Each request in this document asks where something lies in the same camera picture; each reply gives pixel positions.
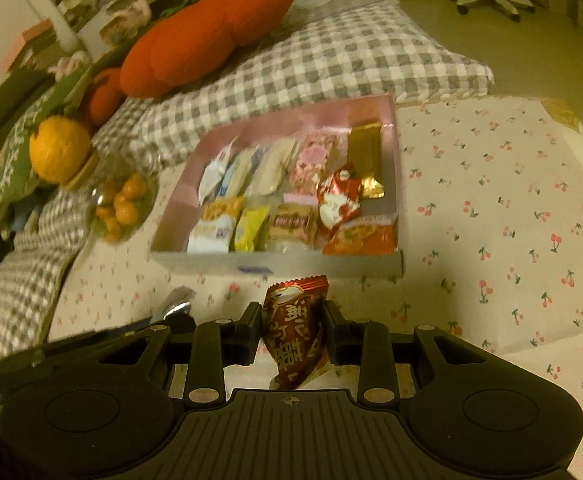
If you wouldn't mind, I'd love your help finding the large orange citrus fruit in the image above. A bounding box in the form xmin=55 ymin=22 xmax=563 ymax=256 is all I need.
xmin=29 ymin=116 xmax=90 ymax=184

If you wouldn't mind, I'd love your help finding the brown biscuit pack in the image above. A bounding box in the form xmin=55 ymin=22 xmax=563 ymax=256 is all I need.
xmin=265 ymin=203 xmax=317 ymax=252

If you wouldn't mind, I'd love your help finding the orange red snack pack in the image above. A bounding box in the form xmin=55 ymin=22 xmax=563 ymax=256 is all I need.
xmin=323 ymin=214 xmax=398 ymax=256

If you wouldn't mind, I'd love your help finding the white lotus chip pack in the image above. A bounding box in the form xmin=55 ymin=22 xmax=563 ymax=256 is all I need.
xmin=186 ymin=196 xmax=244 ymax=254

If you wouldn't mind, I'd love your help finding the silver grey snack pack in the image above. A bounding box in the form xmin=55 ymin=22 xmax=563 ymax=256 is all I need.
xmin=150 ymin=286 xmax=197 ymax=324

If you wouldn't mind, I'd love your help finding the small red plush cushion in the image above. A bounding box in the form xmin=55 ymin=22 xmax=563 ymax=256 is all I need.
xmin=80 ymin=67 xmax=126 ymax=128

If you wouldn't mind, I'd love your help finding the glass jar with kumquats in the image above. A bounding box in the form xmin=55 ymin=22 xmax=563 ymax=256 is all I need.
xmin=62 ymin=148 xmax=159 ymax=245

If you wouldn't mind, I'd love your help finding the small red candy pack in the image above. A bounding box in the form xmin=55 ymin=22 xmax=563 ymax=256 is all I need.
xmin=316 ymin=162 xmax=363 ymax=234

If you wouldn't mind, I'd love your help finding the cherry print tablecloth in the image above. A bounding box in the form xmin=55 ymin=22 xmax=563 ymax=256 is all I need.
xmin=48 ymin=96 xmax=583 ymax=479

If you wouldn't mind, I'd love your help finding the clear white bread pack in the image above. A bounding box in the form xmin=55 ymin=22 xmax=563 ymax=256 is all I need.
xmin=246 ymin=136 xmax=297 ymax=196

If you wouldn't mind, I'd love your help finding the pink nougat snack pack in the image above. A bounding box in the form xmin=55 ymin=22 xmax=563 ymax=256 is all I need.
xmin=284 ymin=132 xmax=339 ymax=205

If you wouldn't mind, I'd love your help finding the red tomato plush cushion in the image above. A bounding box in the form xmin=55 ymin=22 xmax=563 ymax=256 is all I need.
xmin=118 ymin=0 xmax=300 ymax=100

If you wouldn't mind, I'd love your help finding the blue white bread pack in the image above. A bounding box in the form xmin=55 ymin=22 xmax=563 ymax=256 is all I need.
xmin=216 ymin=146 xmax=259 ymax=198

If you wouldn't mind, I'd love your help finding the gold snack bar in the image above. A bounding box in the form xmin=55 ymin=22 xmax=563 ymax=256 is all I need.
xmin=348 ymin=120 xmax=385 ymax=200

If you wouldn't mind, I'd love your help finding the green white patterned pillow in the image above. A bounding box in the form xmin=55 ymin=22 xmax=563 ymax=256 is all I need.
xmin=0 ymin=65 xmax=93 ymax=230

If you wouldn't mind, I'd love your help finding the white triangular snack pack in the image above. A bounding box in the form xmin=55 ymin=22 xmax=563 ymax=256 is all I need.
xmin=198 ymin=140 xmax=235 ymax=205

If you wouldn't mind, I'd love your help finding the large red candy pack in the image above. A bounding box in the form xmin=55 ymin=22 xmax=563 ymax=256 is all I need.
xmin=262 ymin=275 xmax=329 ymax=390

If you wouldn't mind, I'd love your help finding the pink silver shallow box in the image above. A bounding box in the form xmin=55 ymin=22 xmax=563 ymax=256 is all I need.
xmin=148 ymin=92 xmax=405 ymax=281

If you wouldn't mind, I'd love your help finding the stack of books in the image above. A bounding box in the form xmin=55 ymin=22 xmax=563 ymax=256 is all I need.
xmin=3 ymin=18 xmax=57 ymax=72

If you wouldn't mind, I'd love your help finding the yellow snack pack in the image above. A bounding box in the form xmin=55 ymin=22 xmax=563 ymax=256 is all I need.
xmin=234 ymin=205 xmax=270 ymax=252

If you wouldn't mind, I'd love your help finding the grey checkered quilt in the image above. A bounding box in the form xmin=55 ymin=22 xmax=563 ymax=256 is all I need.
xmin=0 ymin=0 xmax=494 ymax=360

